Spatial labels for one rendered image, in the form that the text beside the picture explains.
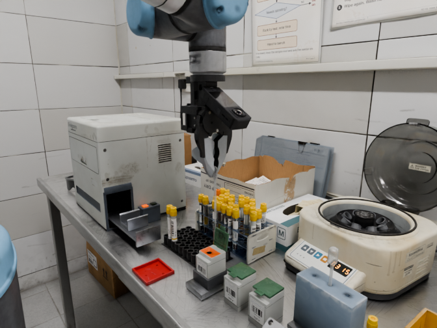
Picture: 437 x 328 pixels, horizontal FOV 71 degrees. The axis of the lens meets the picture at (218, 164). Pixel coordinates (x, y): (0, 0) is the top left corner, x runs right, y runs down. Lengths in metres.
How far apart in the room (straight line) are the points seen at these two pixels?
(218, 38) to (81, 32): 1.69
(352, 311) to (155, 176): 0.66
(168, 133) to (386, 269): 0.66
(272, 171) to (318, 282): 0.66
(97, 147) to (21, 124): 1.31
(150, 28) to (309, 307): 0.52
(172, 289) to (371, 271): 0.39
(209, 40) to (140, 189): 0.51
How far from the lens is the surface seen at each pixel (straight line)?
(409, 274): 0.74
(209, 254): 0.63
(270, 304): 0.56
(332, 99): 1.05
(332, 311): 0.54
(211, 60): 0.62
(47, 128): 2.18
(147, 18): 0.55
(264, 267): 0.75
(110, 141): 0.88
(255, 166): 1.16
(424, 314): 0.55
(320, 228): 0.71
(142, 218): 0.84
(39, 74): 2.17
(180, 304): 0.64
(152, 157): 0.94
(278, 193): 0.90
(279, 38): 1.18
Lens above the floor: 1.28
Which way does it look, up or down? 14 degrees down
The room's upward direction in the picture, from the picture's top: straight up
